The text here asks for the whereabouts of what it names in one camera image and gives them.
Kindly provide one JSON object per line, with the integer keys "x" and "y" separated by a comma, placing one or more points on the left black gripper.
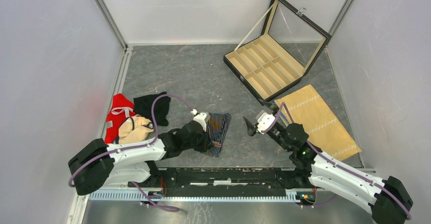
{"x": 207, "y": 144}

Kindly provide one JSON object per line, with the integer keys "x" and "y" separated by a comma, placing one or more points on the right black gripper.
{"x": 251, "y": 129}

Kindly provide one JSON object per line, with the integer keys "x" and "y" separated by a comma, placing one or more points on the blue striped boxer shorts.
{"x": 217, "y": 127}

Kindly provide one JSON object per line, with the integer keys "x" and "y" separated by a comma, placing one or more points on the black underwear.
{"x": 143, "y": 106}

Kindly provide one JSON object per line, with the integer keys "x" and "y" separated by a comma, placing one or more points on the black compartment box glass lid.
{"x": 277, "y": 52}

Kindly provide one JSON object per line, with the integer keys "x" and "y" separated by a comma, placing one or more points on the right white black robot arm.
{"x": 386, "y": 200}

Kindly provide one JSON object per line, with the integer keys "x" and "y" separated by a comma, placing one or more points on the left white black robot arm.
{"x": 99, "y": 164}

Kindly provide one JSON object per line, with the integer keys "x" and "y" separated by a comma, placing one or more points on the beige underwear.
{"x": 134, "y": 129}

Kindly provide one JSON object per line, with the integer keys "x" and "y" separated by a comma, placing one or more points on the red underwear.
{"x": 120, "y": 110}

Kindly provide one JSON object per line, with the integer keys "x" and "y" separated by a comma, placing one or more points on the tan cloth mat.
{"x": 325, "y": 130}

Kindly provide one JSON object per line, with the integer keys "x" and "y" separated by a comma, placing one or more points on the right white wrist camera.
{"x": 265, "y": 121}

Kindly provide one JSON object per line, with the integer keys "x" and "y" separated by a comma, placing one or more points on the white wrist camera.
{"x": 265, "y": 121}
{"x": 201, "y": 117}

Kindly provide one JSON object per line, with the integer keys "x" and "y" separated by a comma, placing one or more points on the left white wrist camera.
{"x": 201, "y": 117}

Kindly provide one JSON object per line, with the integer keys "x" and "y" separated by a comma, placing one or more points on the white cable tray strip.
{"x": 136, "y": 195}

